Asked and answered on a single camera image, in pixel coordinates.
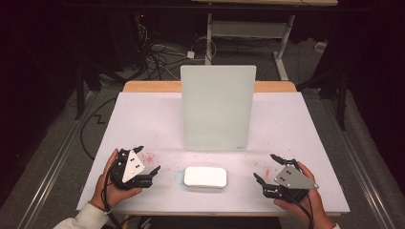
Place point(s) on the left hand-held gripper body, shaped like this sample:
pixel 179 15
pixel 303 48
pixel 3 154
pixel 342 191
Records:
pixel 132 167

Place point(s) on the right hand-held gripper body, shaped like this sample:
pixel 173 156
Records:
pixel 293 179

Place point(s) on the white whiteboard eraser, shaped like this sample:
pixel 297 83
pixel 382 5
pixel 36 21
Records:
pixel 205 177

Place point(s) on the person's left hand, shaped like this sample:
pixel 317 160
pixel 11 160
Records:
pixel 106 191

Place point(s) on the person's right hand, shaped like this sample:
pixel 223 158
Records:
pixel 316 210

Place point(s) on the white whiteboard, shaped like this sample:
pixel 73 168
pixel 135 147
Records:
pixel 218 108

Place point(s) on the white power adapter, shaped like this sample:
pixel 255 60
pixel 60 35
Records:
pixel 190 54

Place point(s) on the metal floor rail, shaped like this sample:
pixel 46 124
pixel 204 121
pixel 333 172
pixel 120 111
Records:
pixel 54 165
pixel 359 165

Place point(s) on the white metal desk frame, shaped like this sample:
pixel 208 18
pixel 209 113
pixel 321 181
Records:
pixel 248 29

